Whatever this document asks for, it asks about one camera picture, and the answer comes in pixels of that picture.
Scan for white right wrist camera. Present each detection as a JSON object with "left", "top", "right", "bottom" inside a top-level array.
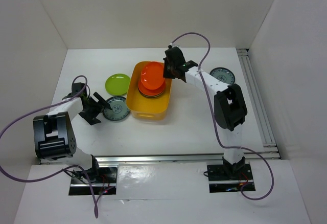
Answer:
[{"left": 168, "top": 43, "right": 179, "bottom": 49}]

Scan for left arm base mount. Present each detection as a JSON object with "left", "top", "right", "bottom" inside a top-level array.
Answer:
[{"left": 65, "top": 163, "right": 118, "bottom": 196}]

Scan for orange plate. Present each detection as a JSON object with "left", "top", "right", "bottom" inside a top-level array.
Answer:
[
  {"left": 141, "top": 61, "right": 165, "bottom": 90},
  {"left": 137, "top": 81, "right": 166, "bottom": 95}
]

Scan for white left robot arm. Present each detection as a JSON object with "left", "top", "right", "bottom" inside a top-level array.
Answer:
[{"left": 33, "top": 82, "right": 112, "bottom": 183}]

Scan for blue floral plate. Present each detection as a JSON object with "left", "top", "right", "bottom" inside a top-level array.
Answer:
[
  {"left": 102, "top": 96, "right": 130, "bottom": 122},
  {"left": 209, "top": 67, "right": 236, "bottom": 85}
]

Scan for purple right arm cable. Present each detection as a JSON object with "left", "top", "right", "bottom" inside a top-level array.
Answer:
[{"left": 170, "top": 32, "right": 274, "bottom": 200}]

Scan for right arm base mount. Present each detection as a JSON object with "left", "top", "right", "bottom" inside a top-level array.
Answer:
[{"left": 203, "top": 160, "right": 255, "bottom": 193}]

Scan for aluminium rail front edge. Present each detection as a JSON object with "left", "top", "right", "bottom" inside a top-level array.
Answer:
[{"left": 38, "top": 153, "right": 236, "bottom": 164}]

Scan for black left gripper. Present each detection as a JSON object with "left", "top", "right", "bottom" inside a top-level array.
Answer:
[{"left": 78, "top": 92, "right": 110, "bottom": 125}]

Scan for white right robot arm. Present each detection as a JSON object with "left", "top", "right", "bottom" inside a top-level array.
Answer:
[{"left": 163, "top": 46, "right": 247, "bottom": 179}]

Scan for yellow plastic bin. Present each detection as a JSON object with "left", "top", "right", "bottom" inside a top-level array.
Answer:
[{"left": 126, "top": 61, "right": 172, "bottom": 120}]

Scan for green plate near bin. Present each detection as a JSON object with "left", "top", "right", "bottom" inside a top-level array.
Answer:
[{"left": 105, "top": 73, "right": 130, "bottom": 96}]

